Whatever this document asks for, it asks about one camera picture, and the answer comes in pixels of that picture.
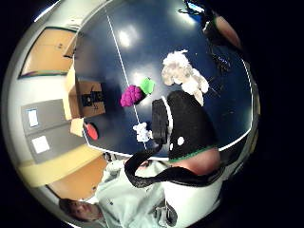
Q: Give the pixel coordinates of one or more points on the small white toy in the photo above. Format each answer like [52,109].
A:
[142,132]

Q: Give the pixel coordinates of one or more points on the white plush toy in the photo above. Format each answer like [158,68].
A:
[182,71]

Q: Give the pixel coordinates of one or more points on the purple grape toy with leaf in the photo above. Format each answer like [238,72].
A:
[134,93]

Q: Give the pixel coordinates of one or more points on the the person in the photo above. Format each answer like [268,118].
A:
[133,196]

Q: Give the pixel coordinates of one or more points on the red table tennis paddle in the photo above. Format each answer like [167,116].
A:
[91,131]

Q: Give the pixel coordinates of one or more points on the brown cardboard box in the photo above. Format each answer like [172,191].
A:
[90,98]

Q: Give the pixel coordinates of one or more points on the wooden door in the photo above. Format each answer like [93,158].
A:
[79,180]
[47,52]

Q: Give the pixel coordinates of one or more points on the white paper sheet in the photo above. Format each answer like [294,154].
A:
[41,144]
[32,117]

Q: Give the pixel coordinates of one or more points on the grey wall panel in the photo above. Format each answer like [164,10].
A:
[50,129]

